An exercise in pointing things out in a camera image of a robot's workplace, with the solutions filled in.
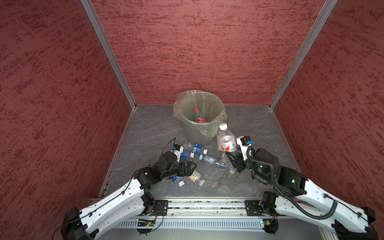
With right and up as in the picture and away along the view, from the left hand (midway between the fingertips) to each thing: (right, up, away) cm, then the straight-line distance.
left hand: (189, 168), depth 76 cm
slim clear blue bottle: (+14, 0, +11) cm, 18 cm away
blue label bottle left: (-4, +4, +12) cm, 13 cm away
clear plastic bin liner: (+13, +34, +19) cm, 41 cm away
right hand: (+19, +9, -9) cm, 23 cm away
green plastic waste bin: (+1, +14, +27) cm, 30 cm away
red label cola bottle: (+6, +26, +21) cm, 34 cm away
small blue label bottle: (-6, -8, +5) cm, 12 cm away
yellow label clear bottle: (+3, -6, +4) cm, 7 cm away
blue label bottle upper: (+4, +8, +14) cm, 16 cm away
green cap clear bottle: (+21, -11, +7) cm, 25 cm away
